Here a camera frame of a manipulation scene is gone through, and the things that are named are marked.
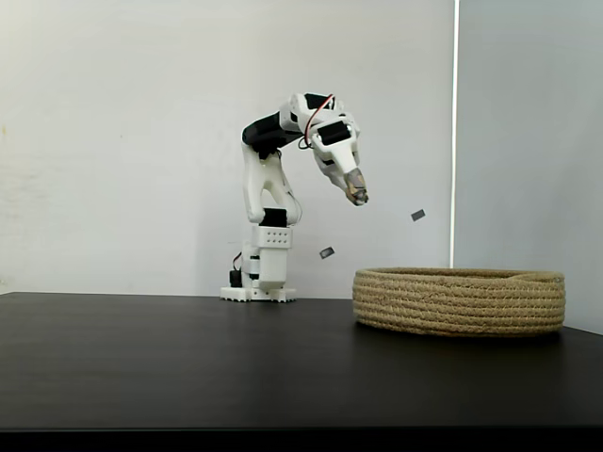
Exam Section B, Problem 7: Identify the red white wrist cable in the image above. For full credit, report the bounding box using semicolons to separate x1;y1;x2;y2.
297;93;336;151

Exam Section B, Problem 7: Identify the white vertical wall trim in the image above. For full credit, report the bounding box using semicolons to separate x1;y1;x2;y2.
449;0;462;269

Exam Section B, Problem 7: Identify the black base connector cable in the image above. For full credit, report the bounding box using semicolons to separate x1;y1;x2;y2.
228;251;245;287

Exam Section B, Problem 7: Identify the woven rope basket tray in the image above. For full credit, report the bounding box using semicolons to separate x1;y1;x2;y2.
351;266;566;337

